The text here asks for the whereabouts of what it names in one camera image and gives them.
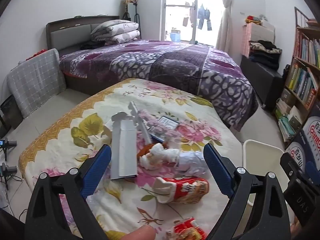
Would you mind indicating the cream plastic bag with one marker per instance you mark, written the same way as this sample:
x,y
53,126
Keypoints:
x,y
108,131

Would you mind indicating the hanging brown cloth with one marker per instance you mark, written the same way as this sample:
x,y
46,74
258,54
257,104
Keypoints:
x,y
185,21

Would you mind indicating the black coat rack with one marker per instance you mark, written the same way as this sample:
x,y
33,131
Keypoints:
x,y
136,17

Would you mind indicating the red snack packet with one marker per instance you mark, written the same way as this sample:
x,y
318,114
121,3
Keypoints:
x,y
188,230
185,188

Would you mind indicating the wooden bookshelf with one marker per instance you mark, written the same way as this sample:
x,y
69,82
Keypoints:
x,y
300,62

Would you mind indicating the person's left hand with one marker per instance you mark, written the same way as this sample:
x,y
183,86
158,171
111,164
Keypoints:
x,y
144,233

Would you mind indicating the stack of lying books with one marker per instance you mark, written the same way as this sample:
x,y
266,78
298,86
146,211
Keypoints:
x,y
287,122

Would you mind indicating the black storage bench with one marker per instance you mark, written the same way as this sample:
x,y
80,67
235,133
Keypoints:
x,y
265,80

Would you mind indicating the orange plastic wrapper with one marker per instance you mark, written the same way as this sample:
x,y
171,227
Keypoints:
x,y
144,151

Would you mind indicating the hanging blue jeans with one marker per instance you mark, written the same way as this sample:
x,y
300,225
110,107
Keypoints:
x,y
204,17

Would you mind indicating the red cloth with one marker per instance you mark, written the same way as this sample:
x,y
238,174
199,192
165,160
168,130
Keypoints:
x,y
37,54

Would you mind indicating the black flat box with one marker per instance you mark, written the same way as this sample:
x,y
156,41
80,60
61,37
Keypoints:
x,y
10,112

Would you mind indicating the row of upright books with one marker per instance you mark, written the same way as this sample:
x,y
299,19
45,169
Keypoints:
x,y
308,50
301,82

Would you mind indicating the long grey cardboard box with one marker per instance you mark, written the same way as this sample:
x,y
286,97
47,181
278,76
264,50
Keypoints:
x,y
123,152

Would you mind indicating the hanging dark garment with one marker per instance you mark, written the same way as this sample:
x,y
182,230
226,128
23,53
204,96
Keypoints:
x,y
192,13

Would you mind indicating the white window frame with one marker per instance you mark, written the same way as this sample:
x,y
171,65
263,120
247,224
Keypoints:
x,y
163,10

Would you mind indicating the red yellow soft toy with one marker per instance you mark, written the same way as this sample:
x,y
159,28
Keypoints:
x,y
252,19

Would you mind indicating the pink patterned folded quilt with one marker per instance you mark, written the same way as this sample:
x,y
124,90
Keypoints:
x,y
125,38

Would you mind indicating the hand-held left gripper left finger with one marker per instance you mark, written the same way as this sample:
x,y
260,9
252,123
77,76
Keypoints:
x,y
101,165

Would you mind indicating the cream curtain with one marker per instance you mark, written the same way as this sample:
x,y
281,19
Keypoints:
x,y
226,17

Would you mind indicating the floral cream blanket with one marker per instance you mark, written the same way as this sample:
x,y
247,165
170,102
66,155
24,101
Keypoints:
x,y
75,120

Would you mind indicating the small camera on tripod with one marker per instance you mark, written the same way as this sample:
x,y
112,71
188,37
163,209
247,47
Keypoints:
x,y
7,169
7,143

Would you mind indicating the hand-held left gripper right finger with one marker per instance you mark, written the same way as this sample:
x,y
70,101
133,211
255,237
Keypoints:
x,y
217,170

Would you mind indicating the dark clothes heap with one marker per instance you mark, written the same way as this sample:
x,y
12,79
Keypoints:
x,y
91,45

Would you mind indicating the purple patterned bed blanket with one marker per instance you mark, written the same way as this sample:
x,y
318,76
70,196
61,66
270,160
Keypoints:
x,y
175,60

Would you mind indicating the dark wooden bed frame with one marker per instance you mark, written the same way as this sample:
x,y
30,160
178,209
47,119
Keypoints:
x,y
65,32

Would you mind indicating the white foam puzzle strip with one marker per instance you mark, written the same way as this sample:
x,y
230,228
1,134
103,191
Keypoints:
x,y
141,123

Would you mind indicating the grey plaid cushion pad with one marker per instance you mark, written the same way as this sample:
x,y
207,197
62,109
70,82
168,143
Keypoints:
x,y
35,80

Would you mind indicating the blue white card packet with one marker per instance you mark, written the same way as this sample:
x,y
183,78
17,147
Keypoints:
x,y
168,123

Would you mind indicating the blue white carton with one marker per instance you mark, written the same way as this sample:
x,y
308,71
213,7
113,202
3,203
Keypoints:
x,y
313,132
297,158

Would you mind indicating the pile of dark clothes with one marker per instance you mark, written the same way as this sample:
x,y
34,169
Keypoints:
x,y
265,55

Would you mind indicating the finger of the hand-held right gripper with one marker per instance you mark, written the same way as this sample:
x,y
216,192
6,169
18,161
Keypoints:
x,y
290,166
313,171

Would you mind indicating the black bag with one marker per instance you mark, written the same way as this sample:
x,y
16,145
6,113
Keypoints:
x,y
286,73

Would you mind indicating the white plastic bin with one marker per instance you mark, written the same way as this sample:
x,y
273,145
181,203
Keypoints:
x,y
262,155

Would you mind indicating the grey patterned folded quilt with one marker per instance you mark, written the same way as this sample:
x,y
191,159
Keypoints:
x,y
112,27

